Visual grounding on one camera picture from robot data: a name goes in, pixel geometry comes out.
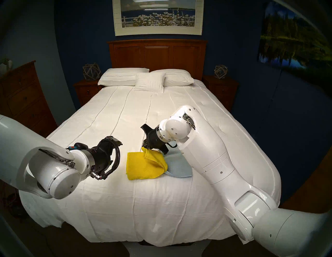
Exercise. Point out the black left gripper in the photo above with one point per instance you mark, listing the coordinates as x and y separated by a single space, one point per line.
102 155

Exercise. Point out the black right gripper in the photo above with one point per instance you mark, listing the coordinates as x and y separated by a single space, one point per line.
158 141

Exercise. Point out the yellow hand towel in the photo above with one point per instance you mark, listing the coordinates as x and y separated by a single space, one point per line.
141 165

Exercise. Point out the light blue hand towel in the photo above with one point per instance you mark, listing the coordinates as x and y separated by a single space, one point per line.
179 167

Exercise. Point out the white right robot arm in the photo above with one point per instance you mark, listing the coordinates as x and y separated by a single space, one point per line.
207 155

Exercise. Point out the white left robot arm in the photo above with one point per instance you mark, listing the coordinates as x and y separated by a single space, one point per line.
15 155

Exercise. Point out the black connector with blue tag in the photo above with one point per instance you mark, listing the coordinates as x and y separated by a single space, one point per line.
77 147

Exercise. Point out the small pleated white pillow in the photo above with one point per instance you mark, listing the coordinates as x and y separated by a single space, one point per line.
150 83

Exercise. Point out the brown wooden nightstand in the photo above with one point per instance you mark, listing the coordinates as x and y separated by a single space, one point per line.
87 92
223 90

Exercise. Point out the large white pillow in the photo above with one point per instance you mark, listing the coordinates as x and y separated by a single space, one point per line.
179 77
119 76

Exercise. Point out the white bed comforter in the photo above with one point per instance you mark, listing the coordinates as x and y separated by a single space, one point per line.
155 207

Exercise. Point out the brown wooden headboard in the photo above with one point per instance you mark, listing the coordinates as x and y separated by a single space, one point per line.
158 57

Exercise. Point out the brown wooden dresser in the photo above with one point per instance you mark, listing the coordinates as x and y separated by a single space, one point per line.
23 98

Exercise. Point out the white framed flower picture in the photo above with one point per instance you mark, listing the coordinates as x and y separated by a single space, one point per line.
158 18

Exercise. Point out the white vase with plant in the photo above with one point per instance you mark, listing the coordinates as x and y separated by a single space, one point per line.
6 66

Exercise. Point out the forest lake wall poster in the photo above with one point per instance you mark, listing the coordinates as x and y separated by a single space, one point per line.
293 38

